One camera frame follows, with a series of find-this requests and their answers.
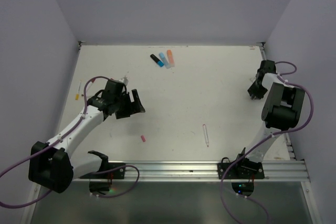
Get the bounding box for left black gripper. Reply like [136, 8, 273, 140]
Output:
[113, 89, 144, 119]

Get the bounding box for pink pen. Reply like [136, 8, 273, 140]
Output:
[203, 124, 209, 147]

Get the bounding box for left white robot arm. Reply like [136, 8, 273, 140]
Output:
[28, 80, 145, 193]

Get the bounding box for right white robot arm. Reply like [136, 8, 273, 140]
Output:
[234, 60, 305, 178]

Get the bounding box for yellow capped pen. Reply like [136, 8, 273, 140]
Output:
[75, 80, 82, 101]

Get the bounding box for black blue highlighter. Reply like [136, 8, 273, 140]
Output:
[150, 54, 164, 67]

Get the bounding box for light blue highlighter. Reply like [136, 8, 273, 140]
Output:
[159, 52, 171, 69]

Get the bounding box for orange highlighter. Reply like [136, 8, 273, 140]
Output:
[166, 49, 175, 67]

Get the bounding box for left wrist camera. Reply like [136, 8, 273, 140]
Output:
[111, 76, 129, 86]

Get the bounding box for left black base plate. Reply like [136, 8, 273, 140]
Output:
[80, 163, 125, 180]

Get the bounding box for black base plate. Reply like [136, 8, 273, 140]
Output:
[224, 158, 265, 179]
[80, 163, 125, 180]

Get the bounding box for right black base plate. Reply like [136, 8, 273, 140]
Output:
[224, 158, 265, 179]

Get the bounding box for aluminium mounting rail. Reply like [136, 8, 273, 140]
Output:
[34, 159, 308, 183]

